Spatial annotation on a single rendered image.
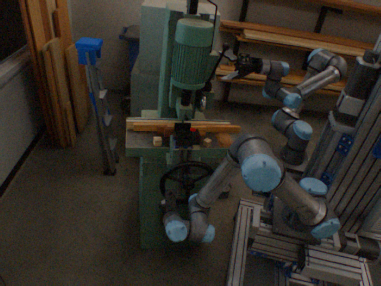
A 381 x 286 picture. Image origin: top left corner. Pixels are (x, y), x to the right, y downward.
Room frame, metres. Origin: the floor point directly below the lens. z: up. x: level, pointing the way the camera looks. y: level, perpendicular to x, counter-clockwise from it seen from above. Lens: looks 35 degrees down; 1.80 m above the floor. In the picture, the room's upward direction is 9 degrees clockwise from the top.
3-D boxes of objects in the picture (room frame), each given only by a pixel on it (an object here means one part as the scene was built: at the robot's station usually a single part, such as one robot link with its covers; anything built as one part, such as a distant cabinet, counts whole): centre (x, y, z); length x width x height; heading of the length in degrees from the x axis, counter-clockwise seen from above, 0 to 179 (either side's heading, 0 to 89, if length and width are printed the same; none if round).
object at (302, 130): (1.41, -0.61, 0.98); 0.13 x 0.12 x 0.14; 34
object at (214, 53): (1.63, -0.03, 1.23); 0.09 x 0.08 x 0.15; 14
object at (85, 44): (1.97, 0.78, 0.58); 0.27 x 0.25 x 1.16; 97
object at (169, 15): (1.67, 0.14, 1.16); 0.22 x 0.22 x 0.72; 14
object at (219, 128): (1.39, 0.03, 0.92); 0.62 x 0.02 x 0.04; 104
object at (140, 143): (1.28, 0.05, 0.87); 0.61 x 0.30 x 0.06; 104
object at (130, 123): (1.40, 0.08, 0.93); 0.60 x 0.02 x 0.05; 104
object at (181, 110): (1.40, 0.07, 1.03); 0.14 x 0.07 x 0.09; 14
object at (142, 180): (1.50, 0.10, 0.36); 0.58 x 0.45 x 0.71; 14
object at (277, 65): (1.40, -0.36, 1.34); 0.11 x 0.08 x 0.09; 104
